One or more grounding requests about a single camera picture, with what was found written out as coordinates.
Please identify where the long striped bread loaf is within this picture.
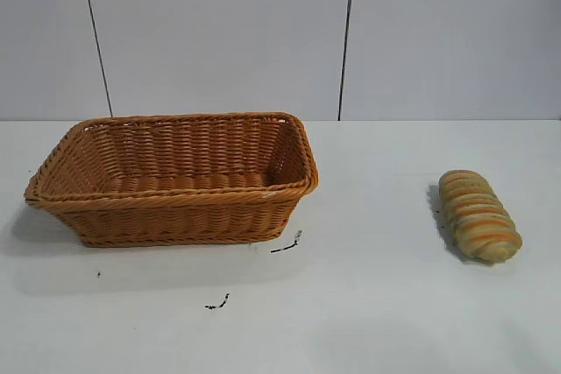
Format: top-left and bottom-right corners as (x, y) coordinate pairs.
(437, 169), (523, 266)

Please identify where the brown woven wicker basket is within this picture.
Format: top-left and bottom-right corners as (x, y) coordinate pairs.
(24, 111), (320, 249)

